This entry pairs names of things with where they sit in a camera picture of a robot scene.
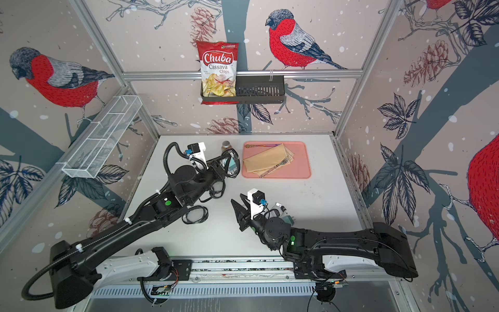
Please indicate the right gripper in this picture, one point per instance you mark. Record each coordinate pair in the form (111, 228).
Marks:
(243, 220)

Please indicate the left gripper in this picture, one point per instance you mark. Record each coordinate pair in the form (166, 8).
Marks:
(216, 168)

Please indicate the clear pouch black zipper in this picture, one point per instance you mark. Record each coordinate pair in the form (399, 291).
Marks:
(230, 163)

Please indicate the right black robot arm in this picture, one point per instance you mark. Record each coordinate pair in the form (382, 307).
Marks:
(386, 246)

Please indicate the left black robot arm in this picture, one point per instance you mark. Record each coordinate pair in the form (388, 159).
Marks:
(75, 270)

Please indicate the shichimi spice jar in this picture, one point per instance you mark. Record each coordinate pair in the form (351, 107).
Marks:
(226, 146)

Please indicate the clear pouch far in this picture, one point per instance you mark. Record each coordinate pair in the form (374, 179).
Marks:
(196, 215)

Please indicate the yellow folded napkin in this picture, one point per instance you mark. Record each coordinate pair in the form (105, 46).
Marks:
(261, 162)

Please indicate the pink tray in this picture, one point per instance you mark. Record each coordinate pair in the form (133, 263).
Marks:
(299, 168)

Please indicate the Chuba cassava chips bag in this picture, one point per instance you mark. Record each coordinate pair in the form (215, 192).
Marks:
(218, 67)

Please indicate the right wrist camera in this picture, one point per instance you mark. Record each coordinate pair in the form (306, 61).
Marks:
(257, 202)

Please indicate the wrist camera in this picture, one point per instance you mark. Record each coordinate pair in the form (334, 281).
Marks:
(257, 202)
(195, 153)

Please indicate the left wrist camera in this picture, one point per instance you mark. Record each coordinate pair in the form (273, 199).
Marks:
(195, 153)

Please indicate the pink handled spoon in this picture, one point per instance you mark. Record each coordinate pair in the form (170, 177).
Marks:
(261, 145)

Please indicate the pink handled fork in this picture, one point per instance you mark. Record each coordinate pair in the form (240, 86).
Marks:
(283, 162)

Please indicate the black wall basket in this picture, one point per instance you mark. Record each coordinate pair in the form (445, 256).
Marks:
(252, 90)

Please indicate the white wire mesh shelf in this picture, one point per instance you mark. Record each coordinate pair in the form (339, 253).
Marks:
(93, 152)

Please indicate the aluminium frame rail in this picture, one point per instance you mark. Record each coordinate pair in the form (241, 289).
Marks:
(288, 74)

